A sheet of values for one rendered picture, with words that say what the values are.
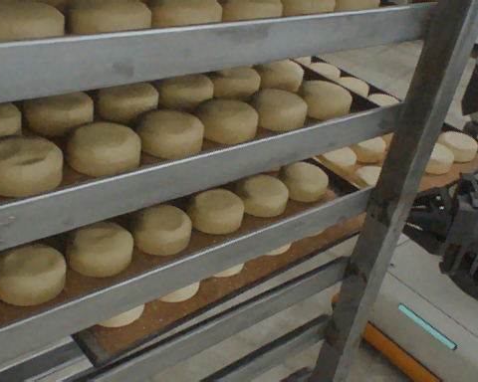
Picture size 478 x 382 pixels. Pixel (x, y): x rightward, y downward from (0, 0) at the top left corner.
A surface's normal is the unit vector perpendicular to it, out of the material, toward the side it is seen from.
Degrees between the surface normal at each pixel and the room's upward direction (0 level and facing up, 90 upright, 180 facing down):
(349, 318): 90
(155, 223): 0
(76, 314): 90
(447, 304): 1
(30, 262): 0
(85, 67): 90
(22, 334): 90
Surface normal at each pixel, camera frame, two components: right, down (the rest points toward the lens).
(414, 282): 0.16, -0.83
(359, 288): -0.75, 0.24
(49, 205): 0.64, 0.50
